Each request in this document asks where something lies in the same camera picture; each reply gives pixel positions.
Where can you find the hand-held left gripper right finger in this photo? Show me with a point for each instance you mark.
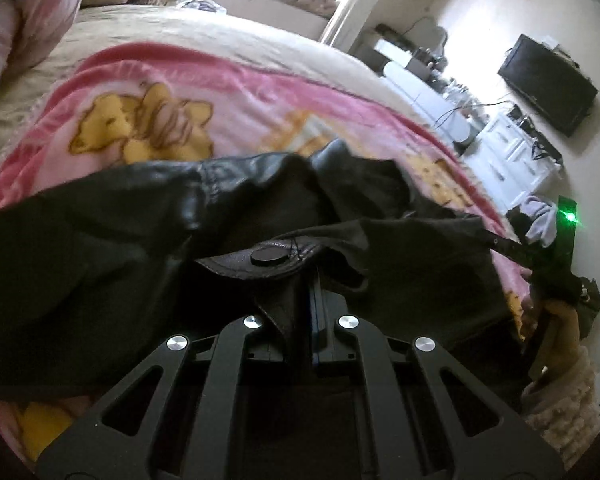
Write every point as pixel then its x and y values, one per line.
pixel 318 310

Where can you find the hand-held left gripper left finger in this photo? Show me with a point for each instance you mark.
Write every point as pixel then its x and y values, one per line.
pixel 272 342

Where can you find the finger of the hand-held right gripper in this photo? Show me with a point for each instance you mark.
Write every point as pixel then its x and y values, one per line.
pixel 502 245

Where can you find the black leather jacket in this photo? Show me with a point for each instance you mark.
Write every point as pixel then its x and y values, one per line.
pixel 130 240

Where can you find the person's right hand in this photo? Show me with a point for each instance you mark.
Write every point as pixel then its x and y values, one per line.
pixel 562 327

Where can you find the white cloth on floor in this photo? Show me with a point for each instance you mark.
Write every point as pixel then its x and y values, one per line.
pixel 540 217

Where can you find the white drawer cabinet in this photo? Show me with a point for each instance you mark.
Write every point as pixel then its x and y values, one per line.
pixel 510 152

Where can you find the cluttered white desk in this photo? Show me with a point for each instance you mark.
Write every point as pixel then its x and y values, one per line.
pixel 420 75

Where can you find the pink cartoon printed blanket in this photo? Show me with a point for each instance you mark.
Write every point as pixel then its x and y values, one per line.
pixel 190 115

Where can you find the cream curtain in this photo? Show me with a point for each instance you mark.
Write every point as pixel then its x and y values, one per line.
pixel 360 0

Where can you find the black wall television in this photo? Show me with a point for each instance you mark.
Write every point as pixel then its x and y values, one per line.
pixel 547 85

